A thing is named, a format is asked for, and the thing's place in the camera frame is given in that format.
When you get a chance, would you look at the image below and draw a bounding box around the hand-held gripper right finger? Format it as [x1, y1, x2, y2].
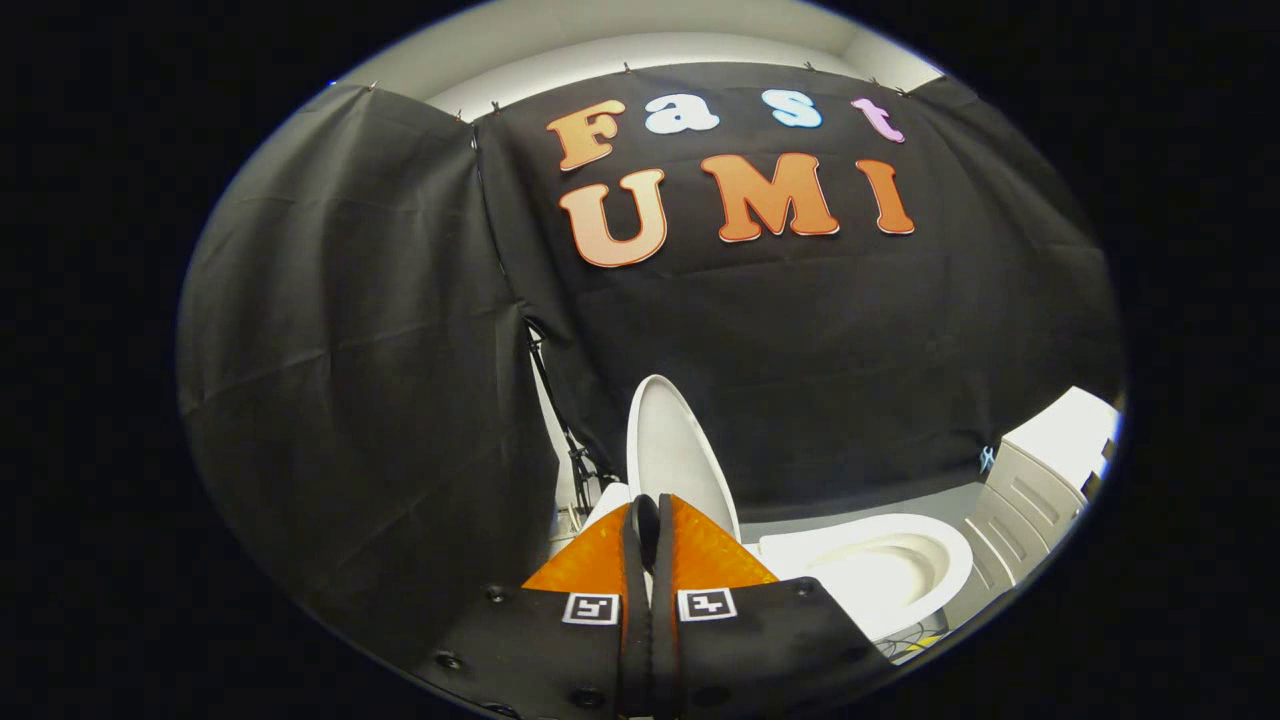
[658, 494, 893, 718]

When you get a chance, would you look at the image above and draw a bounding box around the black round lid handle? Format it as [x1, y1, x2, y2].
[632, 495, 662, 573]

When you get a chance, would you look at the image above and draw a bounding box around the tangle of black cables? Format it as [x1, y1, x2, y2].
[878, 620, 946, 663]

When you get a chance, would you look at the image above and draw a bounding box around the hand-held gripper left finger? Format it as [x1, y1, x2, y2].
[415, 495, 642, 719]

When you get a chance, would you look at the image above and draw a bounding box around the white drawer cabinet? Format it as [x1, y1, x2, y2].
[945, 387, 1121, 631]

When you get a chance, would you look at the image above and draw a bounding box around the black backdrop cloth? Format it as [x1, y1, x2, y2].
[178, 62, 1126, 683]

